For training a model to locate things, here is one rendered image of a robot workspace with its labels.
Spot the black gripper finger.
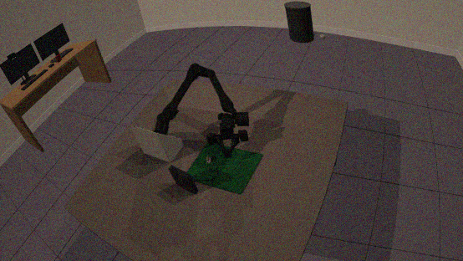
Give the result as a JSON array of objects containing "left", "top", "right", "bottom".
[
  {"left": 216, "top": 136, "right": 224, "bottom": 149},
  {"left": 231, "top": 135, "right": 240, "bottom": 153}
]

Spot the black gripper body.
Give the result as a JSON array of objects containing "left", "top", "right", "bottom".
[{"left": 206, "top": 130, "right": 248, "bottom": 145}]

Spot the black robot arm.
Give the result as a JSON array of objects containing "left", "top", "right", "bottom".
[{"left": 153, "top": 64, "right": 249, "bottom": 136}]

